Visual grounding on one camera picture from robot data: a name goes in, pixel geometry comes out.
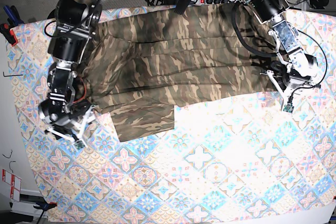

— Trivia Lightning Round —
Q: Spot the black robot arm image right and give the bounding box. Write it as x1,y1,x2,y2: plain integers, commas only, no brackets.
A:
231,0,321,113

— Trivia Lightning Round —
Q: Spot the blue red clamp upper left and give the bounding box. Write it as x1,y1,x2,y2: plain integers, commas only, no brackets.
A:
1,5,24,47

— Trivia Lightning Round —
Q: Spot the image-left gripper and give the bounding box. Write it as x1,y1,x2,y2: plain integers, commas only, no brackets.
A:
44,103,96,148

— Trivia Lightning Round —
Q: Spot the white power strip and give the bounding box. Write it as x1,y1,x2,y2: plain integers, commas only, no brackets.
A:
191,0,236,6

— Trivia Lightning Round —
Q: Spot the black robot arm image left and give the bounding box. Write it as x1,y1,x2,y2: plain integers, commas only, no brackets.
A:
38,0,102,150

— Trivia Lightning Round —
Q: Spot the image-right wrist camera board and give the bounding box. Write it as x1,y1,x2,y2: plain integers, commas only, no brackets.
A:
282,103,294,113

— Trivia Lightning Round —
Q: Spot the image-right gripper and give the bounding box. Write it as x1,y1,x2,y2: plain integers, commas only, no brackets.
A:
260,69,321,110

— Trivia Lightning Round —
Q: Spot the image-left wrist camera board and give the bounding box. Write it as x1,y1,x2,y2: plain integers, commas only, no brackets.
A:
74,140,87,150

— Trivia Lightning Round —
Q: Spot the red white label card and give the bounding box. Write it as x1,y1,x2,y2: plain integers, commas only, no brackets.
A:
1,169,22,202

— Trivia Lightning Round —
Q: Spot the blue clamp lower left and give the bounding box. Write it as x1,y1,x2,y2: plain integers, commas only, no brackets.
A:
33,201,57,211

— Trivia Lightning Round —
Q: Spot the patterned tile tablecloth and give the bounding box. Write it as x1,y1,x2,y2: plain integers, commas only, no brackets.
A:
6,10,335,223

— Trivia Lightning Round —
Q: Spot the camouflage T-shirt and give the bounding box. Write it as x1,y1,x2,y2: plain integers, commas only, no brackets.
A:
82,4,275,142

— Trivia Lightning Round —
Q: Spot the black camera support post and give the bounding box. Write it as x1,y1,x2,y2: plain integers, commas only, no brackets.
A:
174,0,191,15

